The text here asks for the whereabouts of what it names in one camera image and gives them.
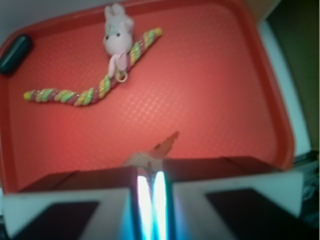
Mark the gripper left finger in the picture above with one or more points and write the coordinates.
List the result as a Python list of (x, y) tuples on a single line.
[(75, 205)]

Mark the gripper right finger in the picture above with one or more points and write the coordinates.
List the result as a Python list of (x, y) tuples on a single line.
[(234, 198)]

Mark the silver keys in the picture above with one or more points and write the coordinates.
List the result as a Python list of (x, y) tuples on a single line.
[(152, 161)]

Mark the red plastic tray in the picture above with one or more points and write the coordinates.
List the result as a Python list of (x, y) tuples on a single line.
[(207, 77)]

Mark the dark teal capsule object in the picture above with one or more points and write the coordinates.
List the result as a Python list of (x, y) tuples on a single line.
[(15, 54)]

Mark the pink plush bunny keychain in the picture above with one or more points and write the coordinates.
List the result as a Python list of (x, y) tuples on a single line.
[(118, 40)]

